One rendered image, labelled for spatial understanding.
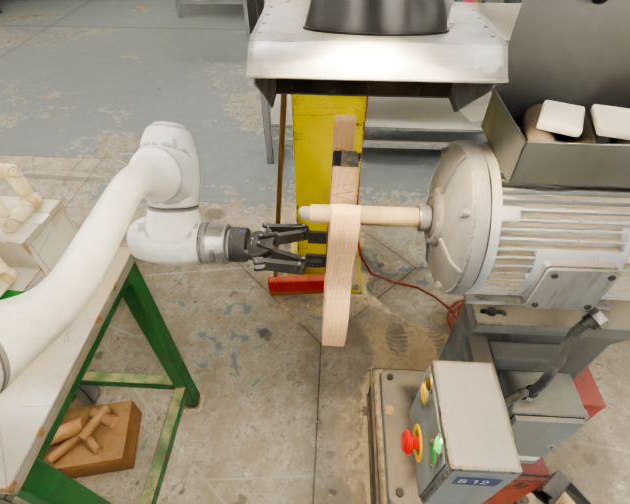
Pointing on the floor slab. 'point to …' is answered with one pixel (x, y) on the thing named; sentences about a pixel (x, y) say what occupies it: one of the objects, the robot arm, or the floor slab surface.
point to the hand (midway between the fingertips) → (325, 248)
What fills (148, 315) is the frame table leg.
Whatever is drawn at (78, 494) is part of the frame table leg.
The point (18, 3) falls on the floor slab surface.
